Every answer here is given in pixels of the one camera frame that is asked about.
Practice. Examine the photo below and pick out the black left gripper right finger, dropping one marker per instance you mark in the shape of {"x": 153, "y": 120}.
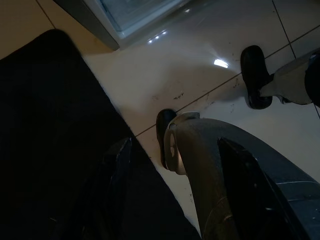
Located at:
{"x": 255, "y": 200}

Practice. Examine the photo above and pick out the black robot foot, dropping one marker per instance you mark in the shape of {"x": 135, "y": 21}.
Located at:
{"x": 162, "y": 125}
{"x": 252, "y": 70}

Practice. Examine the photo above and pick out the black floor mat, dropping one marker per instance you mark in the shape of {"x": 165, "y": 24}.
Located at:
{"x": 50, "y": 112}

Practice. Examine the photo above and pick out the black left robot foot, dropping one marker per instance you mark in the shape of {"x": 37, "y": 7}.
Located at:
{"x": 162, "y": 125}

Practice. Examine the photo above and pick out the black right robot foot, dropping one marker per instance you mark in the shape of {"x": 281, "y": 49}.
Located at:
{"x": 252, "y": 70}

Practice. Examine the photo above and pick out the silver right robot leg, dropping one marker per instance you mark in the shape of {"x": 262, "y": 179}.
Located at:
{"x": 287, "y": 80}

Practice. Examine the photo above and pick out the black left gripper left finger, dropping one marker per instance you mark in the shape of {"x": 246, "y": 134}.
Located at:
{"x": 115, "y": 195}

